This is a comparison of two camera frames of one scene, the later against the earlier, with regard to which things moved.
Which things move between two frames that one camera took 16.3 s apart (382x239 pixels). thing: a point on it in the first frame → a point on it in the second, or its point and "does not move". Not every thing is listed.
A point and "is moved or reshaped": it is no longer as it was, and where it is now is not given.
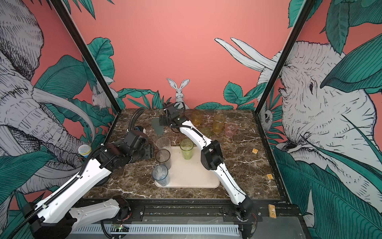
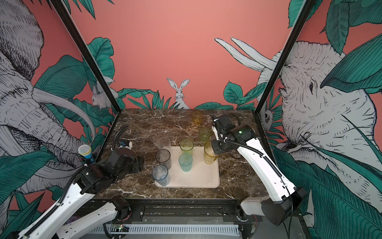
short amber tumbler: x=197 y=118 does not move
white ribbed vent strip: x=164 y=229 does not move
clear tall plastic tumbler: x=163 y=143 does not move
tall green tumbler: x=186 y=146 does not move
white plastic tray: x=190 y=173 does not move
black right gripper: x=162 y=118 → x=217 y=150
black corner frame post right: x=285 y=51 does not move
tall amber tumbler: x=219 y=120 is moved or reshaped
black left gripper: x=149 y=149 → x=138 y=163
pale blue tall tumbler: x=160 y=174 does not move
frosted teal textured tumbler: x=158 y=129 → x=185 y=161
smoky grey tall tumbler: x=163 y=157 does not move
